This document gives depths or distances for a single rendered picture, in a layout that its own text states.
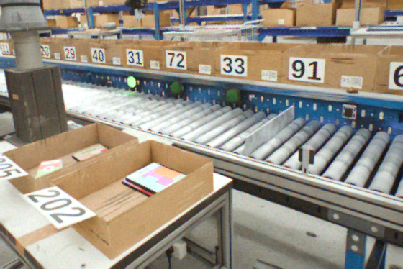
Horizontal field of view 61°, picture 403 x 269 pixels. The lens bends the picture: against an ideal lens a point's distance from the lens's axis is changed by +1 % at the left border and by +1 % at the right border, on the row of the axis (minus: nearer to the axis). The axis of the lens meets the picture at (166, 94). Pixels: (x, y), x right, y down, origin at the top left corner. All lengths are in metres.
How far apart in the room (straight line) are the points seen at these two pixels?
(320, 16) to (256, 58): 4.38
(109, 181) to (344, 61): 1.11
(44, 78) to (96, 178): 0.59
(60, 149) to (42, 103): 0.25
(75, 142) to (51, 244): 0.55
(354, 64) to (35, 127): 1.38
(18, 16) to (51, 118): 0.44
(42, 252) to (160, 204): 0.30
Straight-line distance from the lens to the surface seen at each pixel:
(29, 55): 1.53
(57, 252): 0.93
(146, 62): 2.27
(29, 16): 1.50
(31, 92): 1.51
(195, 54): 2.00
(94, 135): 1.44
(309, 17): 6.20
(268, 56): 1.77
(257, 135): 1.38
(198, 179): 0.99
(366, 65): 1.65
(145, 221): 0.88
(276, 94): 1.76
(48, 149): 1.36
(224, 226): 1.19
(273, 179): 1.23
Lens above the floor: 1.30
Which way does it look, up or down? 15 degrees down
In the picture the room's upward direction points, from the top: 4 degrees counter-clockwise
